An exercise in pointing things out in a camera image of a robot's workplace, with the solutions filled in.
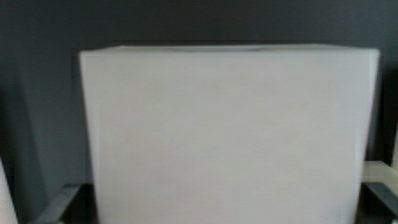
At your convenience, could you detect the white cabinet top block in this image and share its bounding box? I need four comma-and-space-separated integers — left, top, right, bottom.
80, 45, 378, 224

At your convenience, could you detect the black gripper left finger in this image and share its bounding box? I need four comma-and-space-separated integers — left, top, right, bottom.
32, 184, 96, 224

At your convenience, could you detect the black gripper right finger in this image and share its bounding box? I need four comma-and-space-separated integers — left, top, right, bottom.
357, 182, 398, 224

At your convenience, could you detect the white U-shaped fence frame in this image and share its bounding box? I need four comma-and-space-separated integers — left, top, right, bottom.
0, 161, 18, 224

